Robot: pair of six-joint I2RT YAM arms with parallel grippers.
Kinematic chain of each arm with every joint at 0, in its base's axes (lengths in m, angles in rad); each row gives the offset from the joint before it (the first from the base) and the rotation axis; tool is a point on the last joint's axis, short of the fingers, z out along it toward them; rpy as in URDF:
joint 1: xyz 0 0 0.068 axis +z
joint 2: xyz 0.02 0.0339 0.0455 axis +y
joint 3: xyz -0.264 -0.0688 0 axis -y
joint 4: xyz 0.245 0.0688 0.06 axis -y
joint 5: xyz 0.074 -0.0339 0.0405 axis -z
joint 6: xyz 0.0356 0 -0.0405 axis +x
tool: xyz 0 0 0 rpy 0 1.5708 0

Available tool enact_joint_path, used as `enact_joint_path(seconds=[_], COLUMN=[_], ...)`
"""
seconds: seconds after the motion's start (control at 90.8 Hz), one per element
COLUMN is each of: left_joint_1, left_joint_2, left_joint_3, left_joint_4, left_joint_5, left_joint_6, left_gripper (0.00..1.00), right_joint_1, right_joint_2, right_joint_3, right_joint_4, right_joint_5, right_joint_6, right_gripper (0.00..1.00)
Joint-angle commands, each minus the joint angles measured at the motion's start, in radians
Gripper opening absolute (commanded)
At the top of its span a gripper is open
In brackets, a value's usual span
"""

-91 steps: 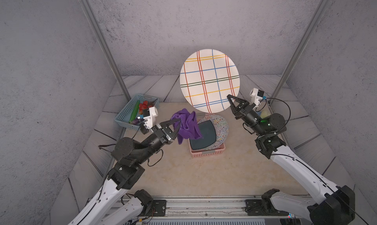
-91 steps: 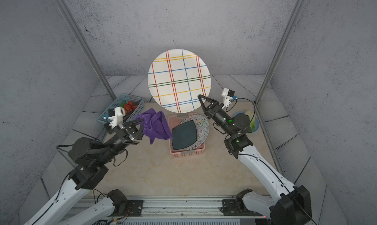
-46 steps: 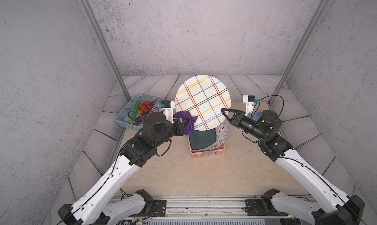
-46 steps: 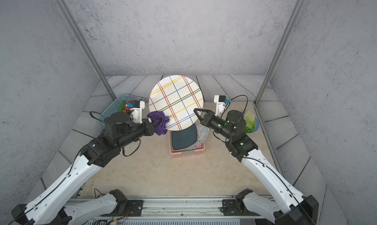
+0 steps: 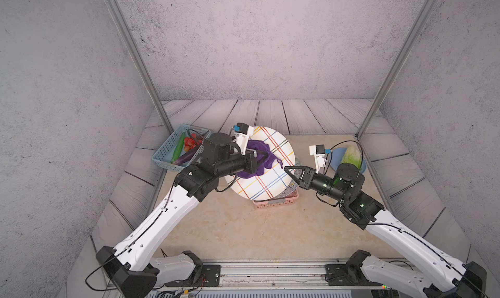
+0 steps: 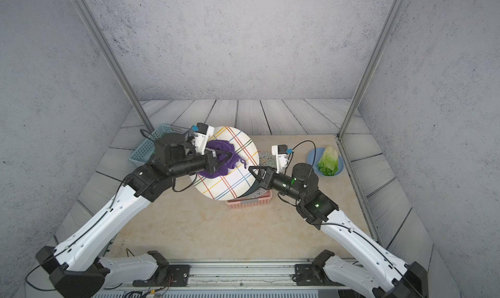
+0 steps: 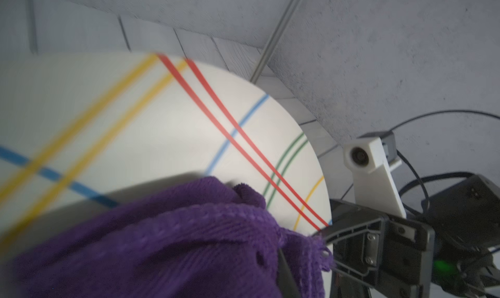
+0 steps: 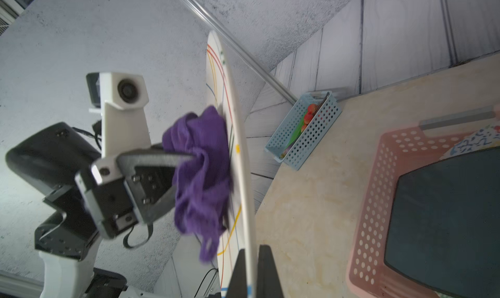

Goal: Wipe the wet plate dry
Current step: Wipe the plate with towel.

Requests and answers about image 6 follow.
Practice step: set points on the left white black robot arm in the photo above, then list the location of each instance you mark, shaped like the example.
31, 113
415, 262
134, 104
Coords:
76, 267

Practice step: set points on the light blue round plate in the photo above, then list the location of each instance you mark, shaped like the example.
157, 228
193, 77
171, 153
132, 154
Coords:
314, 156

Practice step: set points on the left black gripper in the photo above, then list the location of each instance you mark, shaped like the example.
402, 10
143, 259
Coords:
211, 163

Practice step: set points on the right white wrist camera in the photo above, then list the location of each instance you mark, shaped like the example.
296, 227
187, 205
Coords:
283, 156

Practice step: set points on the green lettuce head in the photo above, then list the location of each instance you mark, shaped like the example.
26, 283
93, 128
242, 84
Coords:
328, 164

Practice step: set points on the right metal frame post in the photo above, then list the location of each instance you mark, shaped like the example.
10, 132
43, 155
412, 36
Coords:
375, 57

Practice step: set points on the light blue perforated basket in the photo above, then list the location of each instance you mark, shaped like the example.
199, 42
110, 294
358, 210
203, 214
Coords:
150, 145

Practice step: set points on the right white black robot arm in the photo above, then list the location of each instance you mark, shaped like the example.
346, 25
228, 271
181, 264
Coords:
378, 272

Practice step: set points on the plaid striped white plate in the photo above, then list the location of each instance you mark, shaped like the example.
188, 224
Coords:
233, 179

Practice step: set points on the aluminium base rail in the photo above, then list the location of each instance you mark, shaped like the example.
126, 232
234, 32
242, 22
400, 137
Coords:
260, 275

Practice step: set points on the purple cloth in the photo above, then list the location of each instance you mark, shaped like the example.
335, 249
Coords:
223, 145

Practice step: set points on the left metal frame post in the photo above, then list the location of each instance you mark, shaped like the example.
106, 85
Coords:
94, 29

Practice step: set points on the metal frame post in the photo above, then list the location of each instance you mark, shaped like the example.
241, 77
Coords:
94, 29
375, 57

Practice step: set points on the pink perforated plastic basket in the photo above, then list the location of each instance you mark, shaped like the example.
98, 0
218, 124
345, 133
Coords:
257, 198

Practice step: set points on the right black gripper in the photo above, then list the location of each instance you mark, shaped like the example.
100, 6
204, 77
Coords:
267, 181

